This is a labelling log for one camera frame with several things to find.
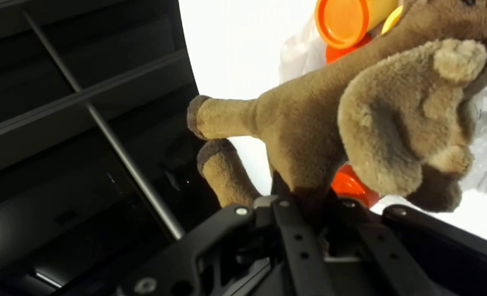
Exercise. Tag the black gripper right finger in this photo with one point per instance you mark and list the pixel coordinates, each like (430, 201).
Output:
(435, 257)

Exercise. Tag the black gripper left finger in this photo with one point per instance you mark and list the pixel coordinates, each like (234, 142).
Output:
(244, 257)

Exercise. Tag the red lid dough tub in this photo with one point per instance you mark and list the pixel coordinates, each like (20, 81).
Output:
(353, 186)

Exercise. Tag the brown plush moose toy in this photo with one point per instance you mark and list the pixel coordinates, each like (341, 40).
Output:
(376, 109)

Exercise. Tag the red-orange lid dough tub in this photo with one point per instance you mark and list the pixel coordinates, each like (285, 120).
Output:
(340, 51)

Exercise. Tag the yellow-orange lid dough tub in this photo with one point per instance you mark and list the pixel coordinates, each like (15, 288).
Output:
(344, 18)

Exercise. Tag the grey horizontal window rail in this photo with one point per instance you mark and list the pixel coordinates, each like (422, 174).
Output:
(122, 158)

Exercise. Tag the grey window post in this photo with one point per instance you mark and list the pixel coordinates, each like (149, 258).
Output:
(63, 104)

